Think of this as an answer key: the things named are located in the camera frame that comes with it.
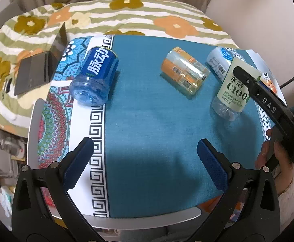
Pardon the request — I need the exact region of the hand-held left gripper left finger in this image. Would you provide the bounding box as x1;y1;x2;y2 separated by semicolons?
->
11;137;105;242

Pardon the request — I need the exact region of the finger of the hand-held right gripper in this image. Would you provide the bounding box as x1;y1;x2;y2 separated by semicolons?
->
233;66;294;142

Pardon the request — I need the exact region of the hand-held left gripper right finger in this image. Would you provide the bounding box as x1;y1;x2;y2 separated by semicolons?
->
187;139;281;242

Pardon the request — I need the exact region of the green label C100 bottle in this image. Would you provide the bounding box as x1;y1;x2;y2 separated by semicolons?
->
211;57;262;121

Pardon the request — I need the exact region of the person's right forearm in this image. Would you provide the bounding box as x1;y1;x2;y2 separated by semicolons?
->
275;174;294;232

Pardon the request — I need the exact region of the person's right hand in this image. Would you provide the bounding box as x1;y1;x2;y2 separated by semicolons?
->
255;128;294;197

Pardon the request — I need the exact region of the white cartoon card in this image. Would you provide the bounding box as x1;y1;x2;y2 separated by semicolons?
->
259;71;281;96

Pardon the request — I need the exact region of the white blue label bottle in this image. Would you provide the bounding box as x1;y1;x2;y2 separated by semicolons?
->
207;47;247;82

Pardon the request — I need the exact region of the teal patterned table cloth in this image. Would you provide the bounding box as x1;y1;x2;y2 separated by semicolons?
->
36;35;288;218

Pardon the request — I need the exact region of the orange label clear bottle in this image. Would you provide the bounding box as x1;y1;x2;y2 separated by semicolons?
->
161;47;211;96

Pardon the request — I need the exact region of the blue sports drink bottle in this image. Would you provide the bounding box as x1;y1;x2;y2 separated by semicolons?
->
69;46;119;106

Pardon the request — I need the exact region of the grey laptop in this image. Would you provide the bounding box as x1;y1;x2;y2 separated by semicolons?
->
13;22;68;96

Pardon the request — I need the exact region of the floral striped blanket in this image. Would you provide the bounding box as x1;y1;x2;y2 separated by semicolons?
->
0;0;240;137

